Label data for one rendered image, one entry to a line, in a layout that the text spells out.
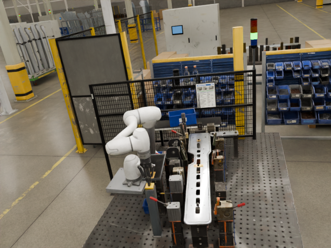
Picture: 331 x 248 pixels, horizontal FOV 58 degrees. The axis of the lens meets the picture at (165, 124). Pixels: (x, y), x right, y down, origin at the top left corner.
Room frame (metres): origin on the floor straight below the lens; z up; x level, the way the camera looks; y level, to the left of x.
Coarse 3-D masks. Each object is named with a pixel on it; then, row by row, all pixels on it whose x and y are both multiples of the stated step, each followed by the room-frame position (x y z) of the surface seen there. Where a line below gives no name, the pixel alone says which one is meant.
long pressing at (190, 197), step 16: (192, 144) 2.65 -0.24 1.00; (208, 144) 2.60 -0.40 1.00; (208, 160) 2.30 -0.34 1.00; (192, 176) 2.08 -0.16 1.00; (208, 176) 2.06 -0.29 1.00; (192, 192) 1.87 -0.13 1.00; (208, 192) 1.84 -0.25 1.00; (192, 208) 1.69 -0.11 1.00; (208, 208) 1.67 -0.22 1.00; (192, 224) 1.54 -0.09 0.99
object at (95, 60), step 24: (72, 48) 4.74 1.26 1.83; (96, 48) 4.61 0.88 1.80; (120, 48) 4.48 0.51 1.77; (72, 72) 4.77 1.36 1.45; (96, 72) 4.63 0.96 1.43; (120, 72) 4.51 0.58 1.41; (72, 96) 4.80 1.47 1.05; (96, 96) 4.66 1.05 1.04; (120, 96) 4.55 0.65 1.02; (72, 120) 4.81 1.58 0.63; (96, 120) 4.70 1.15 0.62; (96, 144) 4.73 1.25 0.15
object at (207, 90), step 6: (198, 84) 3.23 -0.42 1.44; (204, 84) 3.22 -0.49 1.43; (210, 84) 3.21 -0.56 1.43; (198, 90) 3.23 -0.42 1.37; (204, 90) 3.22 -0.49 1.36; (210, 90) 3.21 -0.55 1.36; (204, 96) 3.22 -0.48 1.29; (210, 96) 3.21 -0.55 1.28; (204, 102) 3.22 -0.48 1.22; (210, 102) 3.21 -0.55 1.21; (198, 108) 3.23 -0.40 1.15
